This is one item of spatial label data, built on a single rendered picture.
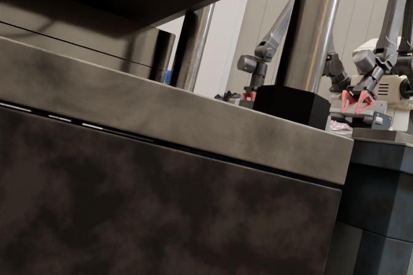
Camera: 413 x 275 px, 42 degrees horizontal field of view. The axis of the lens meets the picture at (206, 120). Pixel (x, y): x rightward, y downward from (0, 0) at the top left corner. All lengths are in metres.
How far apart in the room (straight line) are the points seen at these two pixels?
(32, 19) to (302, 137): 0.65
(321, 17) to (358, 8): 4.26
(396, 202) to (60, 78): 0.47
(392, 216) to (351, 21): 4.18
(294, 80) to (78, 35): 0.56
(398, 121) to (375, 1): 2.85
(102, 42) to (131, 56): 0.07
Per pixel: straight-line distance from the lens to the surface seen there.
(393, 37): 2.12
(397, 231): 0.80
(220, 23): 4.04
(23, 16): 1.14
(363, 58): 2.00
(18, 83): 0.56
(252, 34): 4.25
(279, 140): 0.65
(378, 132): 1.28
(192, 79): 1.09
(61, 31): 1.14
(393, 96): 2.31
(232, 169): 0.62
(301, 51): 0.72
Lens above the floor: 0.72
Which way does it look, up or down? 4 degrees up
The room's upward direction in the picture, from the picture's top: 14 degrees clockwise
